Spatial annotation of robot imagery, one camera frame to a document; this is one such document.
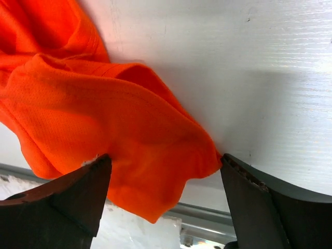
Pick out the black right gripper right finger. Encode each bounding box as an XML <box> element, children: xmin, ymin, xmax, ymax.
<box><xmin>220</xmin><ymin>154</ymin><xmax>331</xmax><ymax>248</ymax></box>

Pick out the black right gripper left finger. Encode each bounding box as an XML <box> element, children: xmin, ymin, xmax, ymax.
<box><xmin>1</xmin><ymin>154</ymin><xmax>112</xmax><ymax>248</ymax></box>

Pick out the orange t-shirt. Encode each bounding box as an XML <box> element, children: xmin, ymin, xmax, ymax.
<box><xmin>1</xmin><ymin>1</ymin><xmax>221</xmax><ymax>223</ymax></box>

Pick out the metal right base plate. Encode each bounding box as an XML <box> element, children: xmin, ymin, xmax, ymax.
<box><xmin>180</xmin><ymin>224</ymin><xmax>237</xmax><ymax>249</ymax></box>

